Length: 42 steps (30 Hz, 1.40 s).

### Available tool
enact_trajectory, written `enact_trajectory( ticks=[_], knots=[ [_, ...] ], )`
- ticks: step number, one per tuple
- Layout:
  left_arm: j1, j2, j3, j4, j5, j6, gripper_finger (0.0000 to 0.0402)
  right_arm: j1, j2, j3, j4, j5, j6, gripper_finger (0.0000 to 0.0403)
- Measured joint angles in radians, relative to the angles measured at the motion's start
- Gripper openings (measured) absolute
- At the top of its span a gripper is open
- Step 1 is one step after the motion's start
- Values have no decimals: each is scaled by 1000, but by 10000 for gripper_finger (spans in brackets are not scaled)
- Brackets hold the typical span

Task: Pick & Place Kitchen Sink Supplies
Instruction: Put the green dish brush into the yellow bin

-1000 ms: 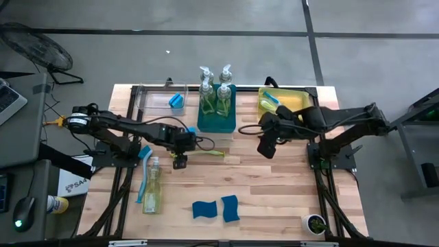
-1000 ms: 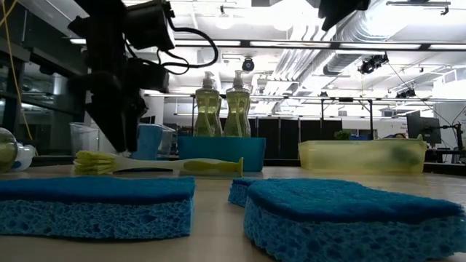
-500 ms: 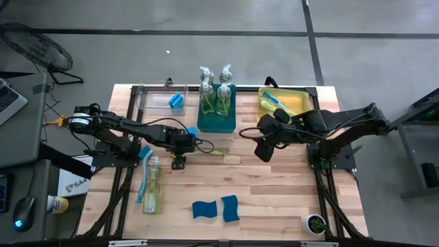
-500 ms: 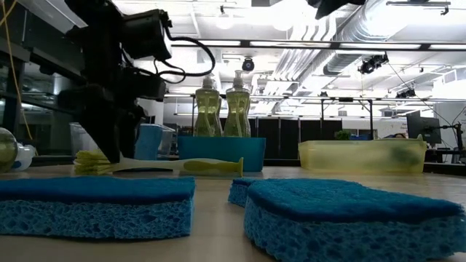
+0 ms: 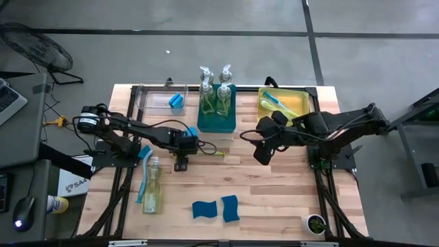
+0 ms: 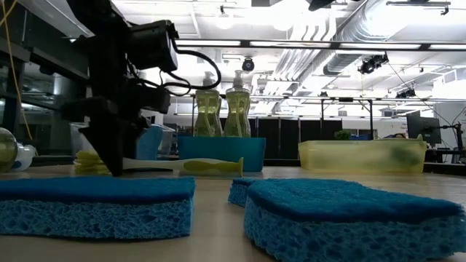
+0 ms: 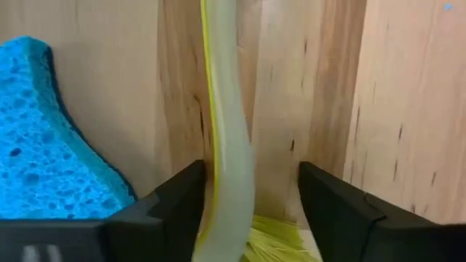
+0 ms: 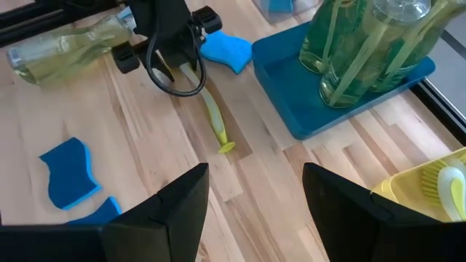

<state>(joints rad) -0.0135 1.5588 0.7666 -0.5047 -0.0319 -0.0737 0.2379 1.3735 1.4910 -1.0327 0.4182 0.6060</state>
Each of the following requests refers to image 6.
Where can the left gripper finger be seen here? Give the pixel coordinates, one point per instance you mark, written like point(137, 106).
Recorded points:
point(122, 145)
point(103, 145)

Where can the clear green soap pump bottle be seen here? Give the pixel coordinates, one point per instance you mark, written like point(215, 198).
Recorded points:
point(207, 113)
point(7, 149)
point(236, 113)

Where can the white green dish brush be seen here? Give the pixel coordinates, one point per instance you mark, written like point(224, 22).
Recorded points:
point(211, 167)

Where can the clear plastic bin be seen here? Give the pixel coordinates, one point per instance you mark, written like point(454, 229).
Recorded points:
point(78, 140)

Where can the dark metal shelving rack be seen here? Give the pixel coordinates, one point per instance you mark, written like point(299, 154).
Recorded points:
point(54, 65)

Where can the teal plastic bin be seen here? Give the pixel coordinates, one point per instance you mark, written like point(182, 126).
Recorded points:
point(222, 153)

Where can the round ceiling lamp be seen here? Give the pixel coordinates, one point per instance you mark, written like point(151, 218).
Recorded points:
point(224, 21)

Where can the black partition panels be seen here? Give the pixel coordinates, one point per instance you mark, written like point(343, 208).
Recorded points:
point(284, 129)

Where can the long ceiling light bar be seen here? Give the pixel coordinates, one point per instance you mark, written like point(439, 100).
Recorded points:
point(291, 43)

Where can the small green leafy plant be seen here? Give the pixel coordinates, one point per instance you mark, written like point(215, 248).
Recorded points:
point(342, 135)

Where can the yellow translucent plastic bin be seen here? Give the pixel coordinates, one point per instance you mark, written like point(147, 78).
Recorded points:
point(346, 156)

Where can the person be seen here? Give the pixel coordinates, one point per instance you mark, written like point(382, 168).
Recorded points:
point(398, 135)

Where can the small black hanging rig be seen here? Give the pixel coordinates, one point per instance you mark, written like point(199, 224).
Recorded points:
point(406, 93)

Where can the black computer monitor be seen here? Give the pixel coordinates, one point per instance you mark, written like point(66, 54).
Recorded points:
point(424, 127)

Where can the black metal table frame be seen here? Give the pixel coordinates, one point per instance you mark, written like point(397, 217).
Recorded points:
point(51, 161)

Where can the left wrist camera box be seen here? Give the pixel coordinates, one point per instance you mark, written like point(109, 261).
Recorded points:
point(153, 45)

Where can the black round hanging camera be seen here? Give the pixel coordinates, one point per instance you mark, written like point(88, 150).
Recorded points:
point(248, 64)

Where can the silver ventilation duct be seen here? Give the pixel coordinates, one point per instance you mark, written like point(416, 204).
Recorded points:
point(364, 29)

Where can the black hanging camera rig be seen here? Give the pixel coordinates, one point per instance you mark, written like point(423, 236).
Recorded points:
point(372, 62)

